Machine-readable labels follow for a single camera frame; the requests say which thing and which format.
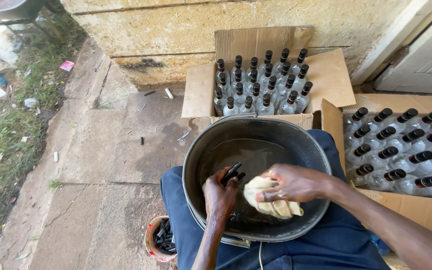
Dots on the person's left hand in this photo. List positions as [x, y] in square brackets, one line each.
[218, 197]

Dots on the person's right hand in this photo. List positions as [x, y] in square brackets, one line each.
[298, 182]

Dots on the person's right fingers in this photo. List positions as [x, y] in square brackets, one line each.
[270, 195]

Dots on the person's left fingers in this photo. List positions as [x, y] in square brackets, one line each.
[228, 174]

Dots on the black cap sleeves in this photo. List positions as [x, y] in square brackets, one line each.
[232, 173]

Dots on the cream cloth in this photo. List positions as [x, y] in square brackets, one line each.
[272, 208]

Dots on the black metal basin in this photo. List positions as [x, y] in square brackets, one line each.
[257, 146]

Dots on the person's blue trousers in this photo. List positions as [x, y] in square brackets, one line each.
[313, 251]

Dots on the heap of black sleeves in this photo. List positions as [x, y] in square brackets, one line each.
[164, 238]

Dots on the group of clear capped bottles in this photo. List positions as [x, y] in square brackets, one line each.
[263, 90]

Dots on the white plastic tube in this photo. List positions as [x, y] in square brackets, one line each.
[169, 93]

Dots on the small paint-stained bucket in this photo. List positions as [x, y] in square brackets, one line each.
[149, 240]

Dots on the blue plastic item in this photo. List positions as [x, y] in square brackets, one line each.
[381, 245]

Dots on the rows of clear capped bottles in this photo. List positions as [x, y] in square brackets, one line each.
[399, 157]

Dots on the large open cardboard box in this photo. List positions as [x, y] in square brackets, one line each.
[418, 213]

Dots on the small white tube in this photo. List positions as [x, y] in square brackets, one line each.
[55, 156]

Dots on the pink wrapper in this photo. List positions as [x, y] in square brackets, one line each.
[66, 66]

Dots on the white door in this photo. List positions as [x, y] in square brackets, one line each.
[422, 60]

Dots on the metal wheelbarrow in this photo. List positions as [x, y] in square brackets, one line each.
[9, 11]

